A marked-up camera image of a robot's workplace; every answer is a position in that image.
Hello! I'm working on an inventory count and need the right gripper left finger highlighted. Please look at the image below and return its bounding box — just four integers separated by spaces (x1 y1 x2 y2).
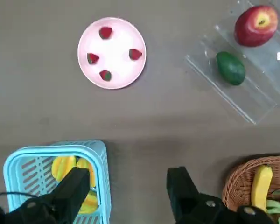
0 167 92 224

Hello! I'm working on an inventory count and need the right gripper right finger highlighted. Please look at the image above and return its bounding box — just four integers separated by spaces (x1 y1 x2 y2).
166 166 278 224

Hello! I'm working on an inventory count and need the yellow star fruit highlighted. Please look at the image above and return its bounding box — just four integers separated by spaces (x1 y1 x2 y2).
76 157 96 189
78 190 99 214
51 155 78 182

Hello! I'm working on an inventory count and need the brown wicker basket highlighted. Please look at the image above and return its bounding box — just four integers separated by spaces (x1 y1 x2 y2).
222 155 280 224

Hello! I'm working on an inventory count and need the blue plastic basket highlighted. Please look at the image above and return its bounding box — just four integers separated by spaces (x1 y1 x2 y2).
3 139 112 224

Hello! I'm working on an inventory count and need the yellow banana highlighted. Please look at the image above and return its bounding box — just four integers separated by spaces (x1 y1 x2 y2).
251 164 273 212

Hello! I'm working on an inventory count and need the pink dragon fruit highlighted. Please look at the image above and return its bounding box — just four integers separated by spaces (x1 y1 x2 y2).
266 188 280 224

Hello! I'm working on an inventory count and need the red strawberry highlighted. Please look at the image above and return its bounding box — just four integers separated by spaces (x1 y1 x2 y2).
98 27 113 40
99 70 112 82
87 53 100 65
128 49 143 60

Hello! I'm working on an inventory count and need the clear acrylic stepped stand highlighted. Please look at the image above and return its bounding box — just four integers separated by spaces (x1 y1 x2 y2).
184 0 280 126

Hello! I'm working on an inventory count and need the green avocado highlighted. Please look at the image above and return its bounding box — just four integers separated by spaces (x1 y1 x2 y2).
215 51 246 86

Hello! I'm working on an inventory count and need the pink round plate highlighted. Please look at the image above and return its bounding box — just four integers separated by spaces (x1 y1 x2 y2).
77 17 147 90

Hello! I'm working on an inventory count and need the red apple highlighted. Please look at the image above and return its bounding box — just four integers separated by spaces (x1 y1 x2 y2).
234 5 279 47

